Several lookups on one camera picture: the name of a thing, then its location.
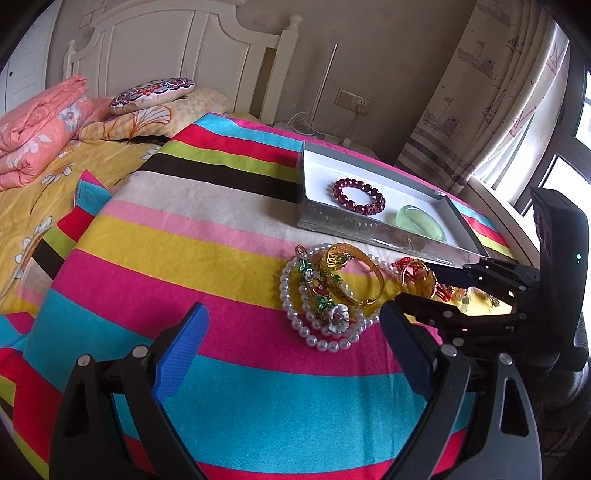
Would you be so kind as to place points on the grey cardboard tray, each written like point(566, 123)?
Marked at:
point(357, 199)

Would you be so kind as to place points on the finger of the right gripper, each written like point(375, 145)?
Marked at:
point(414, 313)
point(493, 276)

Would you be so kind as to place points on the white nightstand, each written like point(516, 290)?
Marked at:
point(330, 139)

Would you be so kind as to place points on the pink folded quilt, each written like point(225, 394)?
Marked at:
point(35, 132)

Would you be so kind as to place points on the white wardrobe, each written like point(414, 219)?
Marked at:
point(24, 74)

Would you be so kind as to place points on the beige floral pillow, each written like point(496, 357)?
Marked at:
point(165, 120)

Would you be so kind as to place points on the white wooden headboard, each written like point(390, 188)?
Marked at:
point(139, 41)

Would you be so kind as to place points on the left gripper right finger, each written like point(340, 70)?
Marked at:
point(478, 422)

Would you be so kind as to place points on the patterned striped curtain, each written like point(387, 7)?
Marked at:
point(504, 66)

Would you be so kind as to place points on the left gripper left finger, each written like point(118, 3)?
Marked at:
point(88, 440)

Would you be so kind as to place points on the green jade bangle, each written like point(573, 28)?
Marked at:
point(416, 220)

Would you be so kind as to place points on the embroidered small pillow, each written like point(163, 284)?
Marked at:
point(149, 94)

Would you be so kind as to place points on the wall power socket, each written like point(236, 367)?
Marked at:
point(353, 102)

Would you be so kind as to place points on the yellow floral bed sheet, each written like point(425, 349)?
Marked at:
point(27, 212)

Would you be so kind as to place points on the gold carved bangle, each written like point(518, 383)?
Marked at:
point(352, 274)

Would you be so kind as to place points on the striped colourful bed cover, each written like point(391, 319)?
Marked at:
point(209, 218)

